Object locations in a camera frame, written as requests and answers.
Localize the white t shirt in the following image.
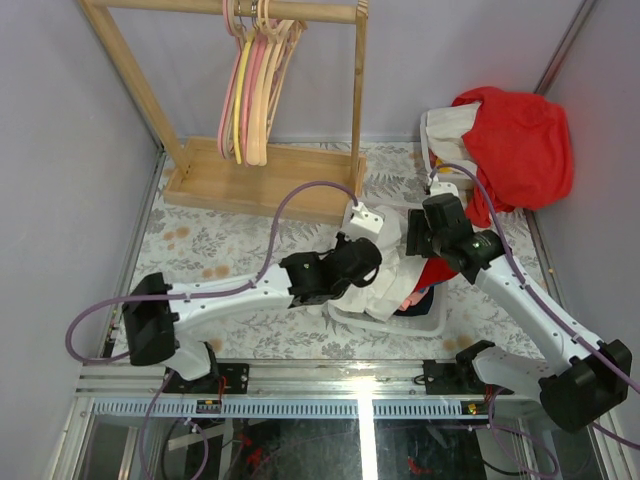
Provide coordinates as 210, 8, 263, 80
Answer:
307, 204, 431, 323

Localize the peach plastic hanger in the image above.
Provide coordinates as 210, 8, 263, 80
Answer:
246, 1, 306, 166

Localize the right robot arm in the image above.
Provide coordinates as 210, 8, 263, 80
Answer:
406, 193, 632, 433

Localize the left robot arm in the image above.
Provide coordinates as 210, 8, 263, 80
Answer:
122, 233, 382, 395

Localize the red t shirt on basket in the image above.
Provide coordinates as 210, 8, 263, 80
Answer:
452, 86, 574, 228

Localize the pink plastic hanger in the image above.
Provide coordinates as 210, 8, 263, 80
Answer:
217, 0, 246, 159

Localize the yellow plastic hanger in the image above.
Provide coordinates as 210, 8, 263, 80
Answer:
232, 30, 255, 165

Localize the pile of folded clothes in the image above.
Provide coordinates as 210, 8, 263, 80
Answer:
394, 257, 457, 318

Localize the white front laundry basket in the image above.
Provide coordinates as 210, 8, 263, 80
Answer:
327, 199, 449, 338

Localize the white laundry basket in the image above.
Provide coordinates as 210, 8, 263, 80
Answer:
420, 102, 480, 175
327, 199, 449, 338

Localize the wooden clothes rack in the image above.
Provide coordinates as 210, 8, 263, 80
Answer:
80, 1, 368, 224

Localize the white back laundry basket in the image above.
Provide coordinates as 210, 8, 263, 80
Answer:
420, 102, 480, 175

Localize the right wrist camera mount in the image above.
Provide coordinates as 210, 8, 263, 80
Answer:
425, 170, 459, 198

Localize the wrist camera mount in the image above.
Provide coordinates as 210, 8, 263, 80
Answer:
425, 170, 459, 198
341, 202, 384, 242

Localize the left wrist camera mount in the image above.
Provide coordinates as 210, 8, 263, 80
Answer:
341, 202, 384, 242

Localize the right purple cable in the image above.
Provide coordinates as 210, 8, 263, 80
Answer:
432, 163, 640, 476

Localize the aluminium rail frame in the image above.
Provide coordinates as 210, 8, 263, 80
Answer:
49, 357, 640, 480

